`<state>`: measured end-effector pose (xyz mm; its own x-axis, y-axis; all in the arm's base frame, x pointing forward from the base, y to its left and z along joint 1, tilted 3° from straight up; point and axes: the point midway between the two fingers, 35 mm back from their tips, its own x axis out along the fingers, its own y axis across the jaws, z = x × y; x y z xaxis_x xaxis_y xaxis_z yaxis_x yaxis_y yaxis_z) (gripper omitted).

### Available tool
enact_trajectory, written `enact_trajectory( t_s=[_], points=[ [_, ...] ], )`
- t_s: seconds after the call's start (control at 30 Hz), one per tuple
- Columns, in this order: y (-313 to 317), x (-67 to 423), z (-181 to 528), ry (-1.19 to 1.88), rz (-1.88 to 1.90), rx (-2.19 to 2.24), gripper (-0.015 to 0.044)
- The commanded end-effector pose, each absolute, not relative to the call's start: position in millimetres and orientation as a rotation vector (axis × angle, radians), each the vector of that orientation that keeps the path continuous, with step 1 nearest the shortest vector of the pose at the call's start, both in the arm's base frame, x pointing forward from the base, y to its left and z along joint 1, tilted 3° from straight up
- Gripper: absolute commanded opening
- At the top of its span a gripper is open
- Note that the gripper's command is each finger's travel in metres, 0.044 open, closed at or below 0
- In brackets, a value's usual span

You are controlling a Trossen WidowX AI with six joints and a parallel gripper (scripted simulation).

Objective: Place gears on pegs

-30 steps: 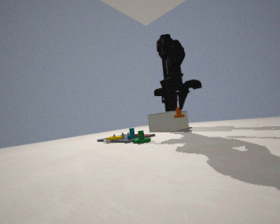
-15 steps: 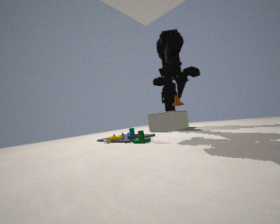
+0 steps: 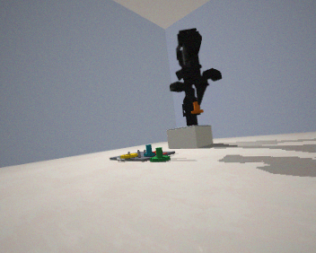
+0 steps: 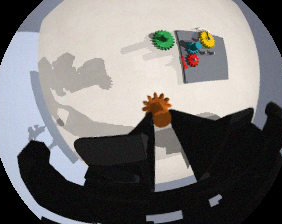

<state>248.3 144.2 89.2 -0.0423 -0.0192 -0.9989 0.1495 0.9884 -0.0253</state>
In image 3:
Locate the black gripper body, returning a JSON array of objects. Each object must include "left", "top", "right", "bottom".
[{"left": 170, "top": 59, "right": 222, "bottom": 92}]

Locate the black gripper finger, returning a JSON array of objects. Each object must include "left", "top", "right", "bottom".
[
  {"left": 194, "top": 81, "right": 208, "bottom": 105},
  {"left": 180, "top": 86, "right": 196, "bottom": 106}
]

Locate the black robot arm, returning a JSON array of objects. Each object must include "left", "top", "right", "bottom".
[{"left": 175, "top": 28, "right": 202, "bottom": 127}]

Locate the green gear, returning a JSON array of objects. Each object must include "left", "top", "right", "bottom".
[{"left": 150, "top": 147, "right": 171, "bottom": 162}]

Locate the teal gear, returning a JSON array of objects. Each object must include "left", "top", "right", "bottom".
[{"left": 144, "top": 144, "right": 155, "bottom": 157}]

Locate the orange gear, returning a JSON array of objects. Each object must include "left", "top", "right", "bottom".
[{"left": 191, "top": 101, "right": 204, "bottom": 114}]

